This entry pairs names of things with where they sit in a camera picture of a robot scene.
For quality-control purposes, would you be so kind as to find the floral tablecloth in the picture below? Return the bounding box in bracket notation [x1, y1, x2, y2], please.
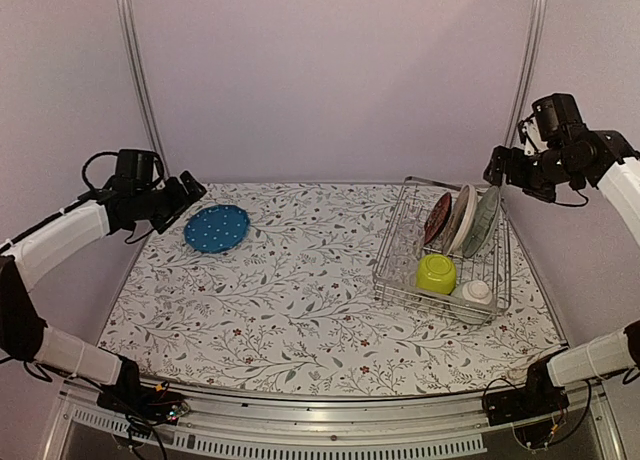
[100, 183, 563, 396]

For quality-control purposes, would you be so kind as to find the dark red patterned plate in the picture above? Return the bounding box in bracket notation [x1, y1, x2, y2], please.
[424, 192, 452, 246]

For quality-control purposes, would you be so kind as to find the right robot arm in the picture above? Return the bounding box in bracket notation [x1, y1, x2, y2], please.
[483, 125, 639, 416]

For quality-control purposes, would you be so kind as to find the white small bowl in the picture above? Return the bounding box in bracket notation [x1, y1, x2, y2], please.
[451, 280, 496, 312]

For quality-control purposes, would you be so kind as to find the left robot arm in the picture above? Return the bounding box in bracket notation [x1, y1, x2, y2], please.
[1, 171, 206, 414]

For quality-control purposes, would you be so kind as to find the pale green flower plate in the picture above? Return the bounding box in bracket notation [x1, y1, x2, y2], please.
[462, 186, 501, 258]

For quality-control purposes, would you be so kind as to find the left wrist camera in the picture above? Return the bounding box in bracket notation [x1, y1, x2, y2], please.
[115, 149, 165, 189]

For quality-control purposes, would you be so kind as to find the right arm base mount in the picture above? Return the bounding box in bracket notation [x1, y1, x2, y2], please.
[481, 368, 569, 450]

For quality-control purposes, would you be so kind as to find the blue polka dot plate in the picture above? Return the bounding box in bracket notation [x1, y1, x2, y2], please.
[183, 204, 250, 254]

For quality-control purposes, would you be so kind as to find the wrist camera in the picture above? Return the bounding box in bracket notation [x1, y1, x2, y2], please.
[532, 93, 587, 146]
[115, 149, 165, 189]

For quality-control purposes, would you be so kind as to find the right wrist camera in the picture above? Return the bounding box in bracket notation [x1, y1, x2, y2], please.
[532, 93, 587, 146]

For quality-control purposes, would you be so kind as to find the white cream plate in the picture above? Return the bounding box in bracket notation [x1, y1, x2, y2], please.
[443, 184, 478, 255]

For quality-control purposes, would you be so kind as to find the lime green bowl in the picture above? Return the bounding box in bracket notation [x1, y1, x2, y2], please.
[416, 254, 457, 295]

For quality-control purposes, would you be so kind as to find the front aluminium rail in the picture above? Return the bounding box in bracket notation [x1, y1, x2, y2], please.
[38, 381, 629, 459]

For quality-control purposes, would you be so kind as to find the wire dish rack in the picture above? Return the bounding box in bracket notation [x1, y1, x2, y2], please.
[373, 176, 512, 325]

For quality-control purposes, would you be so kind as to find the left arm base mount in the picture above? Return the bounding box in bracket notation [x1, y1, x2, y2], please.
[97, 355, 190, 425]

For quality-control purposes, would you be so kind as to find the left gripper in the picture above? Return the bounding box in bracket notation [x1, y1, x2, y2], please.
[136, 170, 207, 233]

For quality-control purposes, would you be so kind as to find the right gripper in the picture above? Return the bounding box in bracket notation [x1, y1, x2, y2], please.
[485, 143, 584, 203]

